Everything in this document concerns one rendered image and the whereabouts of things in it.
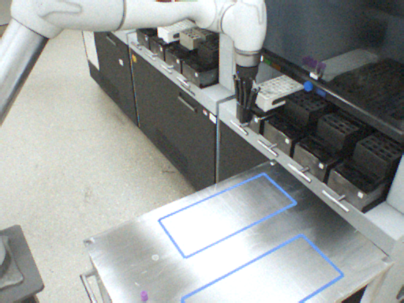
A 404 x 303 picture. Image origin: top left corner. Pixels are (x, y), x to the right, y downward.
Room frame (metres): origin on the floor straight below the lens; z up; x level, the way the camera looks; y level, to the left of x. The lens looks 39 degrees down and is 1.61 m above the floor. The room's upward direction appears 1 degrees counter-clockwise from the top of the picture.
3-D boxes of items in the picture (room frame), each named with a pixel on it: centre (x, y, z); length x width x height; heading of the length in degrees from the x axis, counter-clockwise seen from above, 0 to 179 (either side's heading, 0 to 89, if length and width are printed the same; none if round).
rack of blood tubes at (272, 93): (1.34, -0.33, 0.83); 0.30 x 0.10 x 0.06; 122
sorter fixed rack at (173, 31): (1.94, 0.04, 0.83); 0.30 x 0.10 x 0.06; 122
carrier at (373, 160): (0.91, -0.50, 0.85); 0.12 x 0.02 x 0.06; 31
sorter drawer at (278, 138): (1.29, -0.53, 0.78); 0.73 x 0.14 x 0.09; 122
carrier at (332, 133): (1.04, -0.42, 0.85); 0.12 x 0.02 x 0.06; 32
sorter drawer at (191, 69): (1.76, -0.23, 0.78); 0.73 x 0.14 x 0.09; 122
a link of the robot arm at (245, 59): (1.23, -0.16, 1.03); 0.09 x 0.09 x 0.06
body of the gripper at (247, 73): (1.23, -0.16, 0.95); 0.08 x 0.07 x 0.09; 33
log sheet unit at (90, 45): (2.72, 0.77, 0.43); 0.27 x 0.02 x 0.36; 32
